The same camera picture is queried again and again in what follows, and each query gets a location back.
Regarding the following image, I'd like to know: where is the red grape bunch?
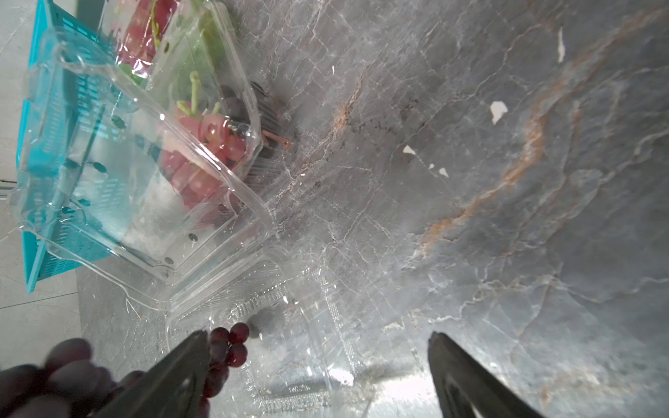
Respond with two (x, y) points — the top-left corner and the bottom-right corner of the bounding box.
(117, 0), (179, 79)
(159, 71), (253, 210)

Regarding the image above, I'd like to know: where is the green grape bunch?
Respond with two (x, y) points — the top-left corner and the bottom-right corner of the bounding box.
(116, 1), (232, 88)

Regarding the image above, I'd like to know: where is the dark purple grape bunch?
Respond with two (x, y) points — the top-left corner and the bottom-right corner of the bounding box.
(1, 322), (251, 417)

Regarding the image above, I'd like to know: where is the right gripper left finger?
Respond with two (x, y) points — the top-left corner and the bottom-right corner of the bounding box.
(96, 331), (210, 418)

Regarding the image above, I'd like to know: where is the teal plastic basket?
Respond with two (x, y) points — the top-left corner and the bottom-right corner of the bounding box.
(10, 1), (132, 292)

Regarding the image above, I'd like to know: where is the clear clamshell container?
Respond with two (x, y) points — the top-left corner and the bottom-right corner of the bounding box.
(167, 247), (374, 417)
(9, 25), (278, 312)
(99, 1), (234, 85)

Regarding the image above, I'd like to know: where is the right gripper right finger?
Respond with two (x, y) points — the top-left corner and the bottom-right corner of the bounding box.
(428, 332), (542, 418)

